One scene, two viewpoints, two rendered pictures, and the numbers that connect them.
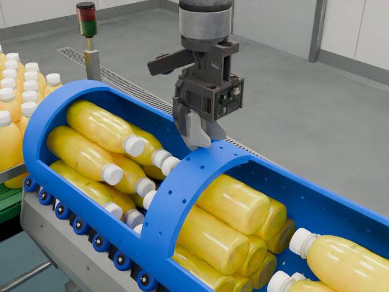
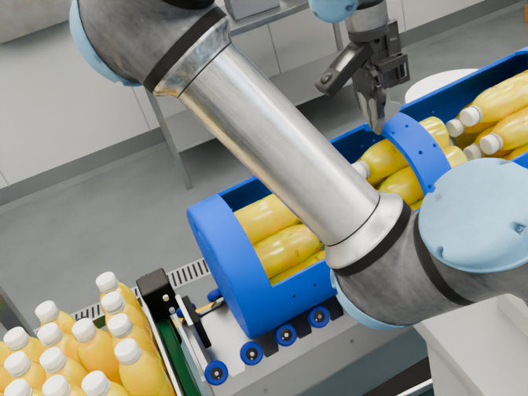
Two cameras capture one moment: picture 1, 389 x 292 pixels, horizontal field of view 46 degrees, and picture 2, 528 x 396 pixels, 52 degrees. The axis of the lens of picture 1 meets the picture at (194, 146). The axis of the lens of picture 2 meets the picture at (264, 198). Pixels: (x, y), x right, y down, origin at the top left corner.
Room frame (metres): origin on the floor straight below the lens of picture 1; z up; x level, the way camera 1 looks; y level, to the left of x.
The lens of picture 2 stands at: (0.40, 0.93, 1.74)
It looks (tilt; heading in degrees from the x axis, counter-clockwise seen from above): 32 degrees down; 301
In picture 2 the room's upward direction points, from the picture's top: 18 degrees counter-clockwise
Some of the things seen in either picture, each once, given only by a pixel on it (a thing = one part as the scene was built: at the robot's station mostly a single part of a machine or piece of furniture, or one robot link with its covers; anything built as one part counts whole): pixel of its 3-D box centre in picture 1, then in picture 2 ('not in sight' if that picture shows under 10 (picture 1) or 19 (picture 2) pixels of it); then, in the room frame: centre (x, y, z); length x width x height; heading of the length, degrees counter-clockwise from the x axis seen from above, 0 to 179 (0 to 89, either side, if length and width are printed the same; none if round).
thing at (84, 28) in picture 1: (88, 26); not in sight; (1.53, 0.36, 1.18); 0.06 x 0.06 x 0.05
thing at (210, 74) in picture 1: (208, 75); (375, 57); (0.65, -0.02, 1.37); 0.09 x 0.08 x 0.12; 46
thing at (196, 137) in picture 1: (198, 137); (386, 111); (0.64, -0.01, 1.27); 0.06 x 0.03 x 0.09; 46
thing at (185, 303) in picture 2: not in sight; (197, 329); (1.00, 0.34, 0.99); 0.10 x 0.02 x 0.12; 136
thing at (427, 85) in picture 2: not in sight; (455, 91); (0.58, -0.57, 1.03); 0.28 x 0.28 x 0.01
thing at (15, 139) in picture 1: (11, 152); (149, 387); (1.02, 0.49, 1.00); 0.07 x 0.07 x 0.19
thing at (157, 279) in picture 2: not in sight; (159, 298); (1.18, 0.23, 0.95); 0.10 x 0.07 x 0.10; 136
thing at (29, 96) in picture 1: (30, 97); (84, 330); (1.15, 0.46, 1.10); 0.04 x 0.04 x 0.02
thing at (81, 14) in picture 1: (86, 13); not in sight; (1.53, 0.36, 1.23); 0.06 x 0.06 x 0.04
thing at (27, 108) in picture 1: (29, 109); (120, 326); (1.08, 0.44, 1.10); 0.04 x 0.04 x 0.02
